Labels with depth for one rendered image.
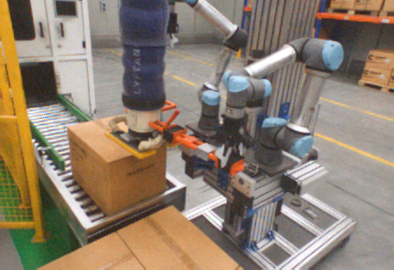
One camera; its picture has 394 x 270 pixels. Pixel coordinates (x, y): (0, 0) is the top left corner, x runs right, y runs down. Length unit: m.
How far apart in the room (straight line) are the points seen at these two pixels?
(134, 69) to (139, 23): 0.21
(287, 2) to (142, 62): 0.77
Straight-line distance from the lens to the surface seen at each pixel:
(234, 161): 1.21
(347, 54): 10.06
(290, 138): 1.47
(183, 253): 1.76
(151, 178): 1.96
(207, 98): 1.85
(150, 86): 1.48
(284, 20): 1.67
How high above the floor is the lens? 1.82
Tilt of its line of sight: 23 degrees down
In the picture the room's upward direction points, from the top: 4 degrees clockwise
